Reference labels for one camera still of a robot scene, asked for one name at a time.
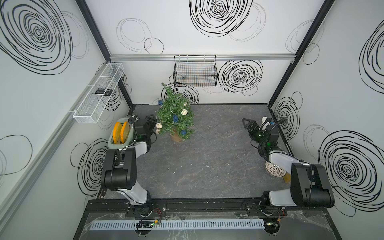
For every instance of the small green christmas tree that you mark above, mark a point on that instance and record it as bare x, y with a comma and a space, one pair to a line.
175, 115

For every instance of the grey slotted cable duct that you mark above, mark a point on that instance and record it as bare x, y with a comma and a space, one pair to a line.
205, 224

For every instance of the black wire wall basket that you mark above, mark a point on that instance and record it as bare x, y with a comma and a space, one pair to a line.
195, 73

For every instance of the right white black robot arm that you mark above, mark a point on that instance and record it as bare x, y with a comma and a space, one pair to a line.
309, 187

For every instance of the black corner frame post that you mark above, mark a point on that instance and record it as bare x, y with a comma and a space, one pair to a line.
313, 29

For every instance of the black left corner post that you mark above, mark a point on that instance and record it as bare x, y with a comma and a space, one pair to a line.
83, 6

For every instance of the white round strainer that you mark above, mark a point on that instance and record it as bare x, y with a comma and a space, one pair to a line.
274, 170

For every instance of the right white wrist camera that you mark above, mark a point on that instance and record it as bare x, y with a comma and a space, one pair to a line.
266, 121

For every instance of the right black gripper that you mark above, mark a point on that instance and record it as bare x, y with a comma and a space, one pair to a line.
253, 123

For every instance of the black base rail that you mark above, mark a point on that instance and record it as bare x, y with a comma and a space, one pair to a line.
164, 207

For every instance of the small black item in shelf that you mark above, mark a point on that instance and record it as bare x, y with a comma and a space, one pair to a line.
104, 92

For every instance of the yellow jar black lid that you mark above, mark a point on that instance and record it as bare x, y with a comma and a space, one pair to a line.
287, 178

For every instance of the white wire wall shelf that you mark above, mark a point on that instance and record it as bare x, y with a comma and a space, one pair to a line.
95, 102

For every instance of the yellow plate right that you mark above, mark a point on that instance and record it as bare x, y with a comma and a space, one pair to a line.
125, 132

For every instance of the aluminium wall rail back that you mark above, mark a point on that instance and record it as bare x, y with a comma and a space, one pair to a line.
203, 57

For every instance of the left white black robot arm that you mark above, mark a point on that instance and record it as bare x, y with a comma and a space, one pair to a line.
120, 173

